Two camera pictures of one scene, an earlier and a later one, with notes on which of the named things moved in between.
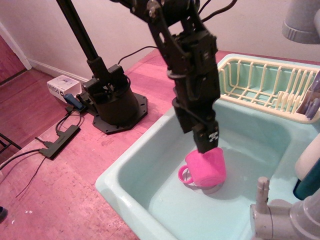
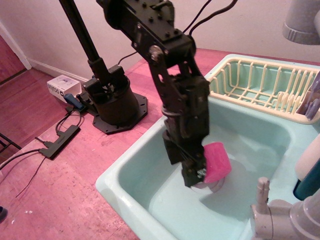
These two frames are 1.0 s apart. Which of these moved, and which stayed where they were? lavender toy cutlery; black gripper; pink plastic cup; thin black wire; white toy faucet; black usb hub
Moved: pink plastic cup; black gripper
Stayed: thin black wire; lavender toy cutlery; black usb hub; white toy faucet
